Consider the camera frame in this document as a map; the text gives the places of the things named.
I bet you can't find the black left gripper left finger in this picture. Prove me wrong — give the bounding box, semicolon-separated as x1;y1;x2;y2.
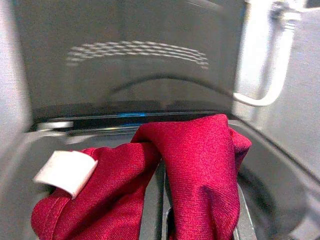
142;159;176;240

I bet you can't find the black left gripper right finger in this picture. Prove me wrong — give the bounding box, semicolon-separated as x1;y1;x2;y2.
232;184;257;240

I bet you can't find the red cloth garment with white tag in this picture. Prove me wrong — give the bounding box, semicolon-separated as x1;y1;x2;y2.
30;113;253;240

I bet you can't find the grey top-loading washing machine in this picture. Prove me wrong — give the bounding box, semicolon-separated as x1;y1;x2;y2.
0;109;320;240

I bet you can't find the dark glass washing machine lid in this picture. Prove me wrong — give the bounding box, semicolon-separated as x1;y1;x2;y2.
11;0;247;121

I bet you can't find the silver metal water tap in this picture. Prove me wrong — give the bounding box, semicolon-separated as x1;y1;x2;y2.
268;0;311;29

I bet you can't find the white water inlet hose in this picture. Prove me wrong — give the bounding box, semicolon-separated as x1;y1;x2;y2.
232;9;302;108

